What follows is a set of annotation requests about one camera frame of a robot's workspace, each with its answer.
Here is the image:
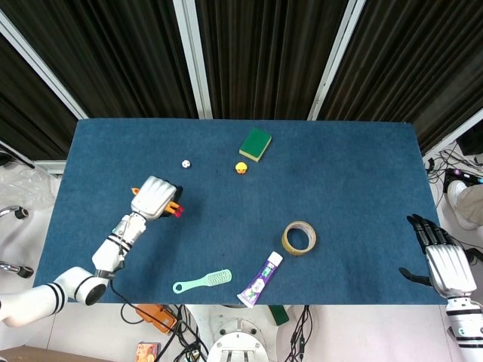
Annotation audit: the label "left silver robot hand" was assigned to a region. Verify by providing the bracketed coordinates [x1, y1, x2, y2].
[130, 175, 184, 221]

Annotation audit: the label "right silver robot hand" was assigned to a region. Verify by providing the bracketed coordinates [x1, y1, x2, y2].
[398, 213, 478, 299]

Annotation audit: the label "yellow rubber chicken toy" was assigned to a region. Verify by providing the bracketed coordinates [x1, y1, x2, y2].
[131, 186, 186, 219]

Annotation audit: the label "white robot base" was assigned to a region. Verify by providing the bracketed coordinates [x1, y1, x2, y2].
[206, 315, 273, 362]

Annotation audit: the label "beige trouser leg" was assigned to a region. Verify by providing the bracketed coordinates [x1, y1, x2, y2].
[455, 183, 483, 228]

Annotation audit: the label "black floor device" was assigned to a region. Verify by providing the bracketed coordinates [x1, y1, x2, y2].
[444, 167, 483, 190]

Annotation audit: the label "blue table cloth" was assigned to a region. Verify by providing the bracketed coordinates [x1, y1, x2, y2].
[32, 118, 451, 307]

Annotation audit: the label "light green scrub brush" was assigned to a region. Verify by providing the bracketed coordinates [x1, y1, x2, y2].
[172, 268, 233, 295]

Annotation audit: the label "green and yellow sponge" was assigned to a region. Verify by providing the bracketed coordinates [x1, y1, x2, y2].
[238, 127, 273, 164]

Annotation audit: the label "orange power device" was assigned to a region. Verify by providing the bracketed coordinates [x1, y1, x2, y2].
[134, 304, 179, 335]

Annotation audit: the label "clear plastic bag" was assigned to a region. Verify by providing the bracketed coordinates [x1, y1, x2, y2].
[0, 168, 58, 213]

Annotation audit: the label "purple white toothpaste tube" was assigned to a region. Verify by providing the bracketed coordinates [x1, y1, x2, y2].
[236, 251, 284, 309]

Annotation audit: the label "chrome chair leg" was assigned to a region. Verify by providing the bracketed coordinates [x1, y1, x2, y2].
[0, 204, 30, 220]
[0, 261, 35, 279]

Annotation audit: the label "yellow packing tape roll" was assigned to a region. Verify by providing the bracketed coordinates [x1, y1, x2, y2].
[281, 220, 317, 256]

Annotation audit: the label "dark curtain panel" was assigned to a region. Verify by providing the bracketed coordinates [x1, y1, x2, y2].
[0, 33, 78, 161]
[0, 0, 199, 119]
[318, 0, 483, 152]
[195, 0, 346, 121]

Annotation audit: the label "colourful snack box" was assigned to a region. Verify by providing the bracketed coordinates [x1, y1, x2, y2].
[136, 341, 162, 362]

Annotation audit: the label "green block under table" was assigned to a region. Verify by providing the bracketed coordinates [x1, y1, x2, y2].
[268, 305, 291, 327]

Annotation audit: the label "brown cardboard box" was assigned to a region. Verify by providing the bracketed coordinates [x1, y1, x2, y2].
[0, 345, 100, 362]

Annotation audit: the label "black floor cables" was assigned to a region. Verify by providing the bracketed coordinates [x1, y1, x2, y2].
[425, 149, 483, 182]

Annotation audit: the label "white frame post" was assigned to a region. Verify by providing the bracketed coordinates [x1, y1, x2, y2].
[172, 0, 213, 120]
[421, 108, 483, 156]
[306, 0, 358, 121]
[0, 10, 89, 121]

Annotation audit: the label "black cable bundle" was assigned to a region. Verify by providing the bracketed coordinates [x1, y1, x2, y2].
[162, 304, 209, 362]
[283, 305, 315, 362]

